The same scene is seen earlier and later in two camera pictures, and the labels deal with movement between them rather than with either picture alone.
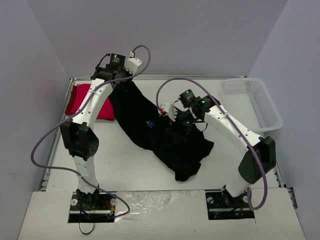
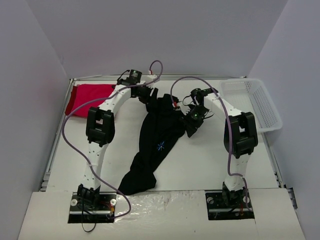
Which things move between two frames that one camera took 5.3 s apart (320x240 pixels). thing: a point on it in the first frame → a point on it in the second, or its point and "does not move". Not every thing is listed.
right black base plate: (222, 205) does not move
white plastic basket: (248, 101) does not move
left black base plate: (96, 207) does not move
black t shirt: (185, 147) → (164, 123)
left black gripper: (122, 75) → (150, 94)
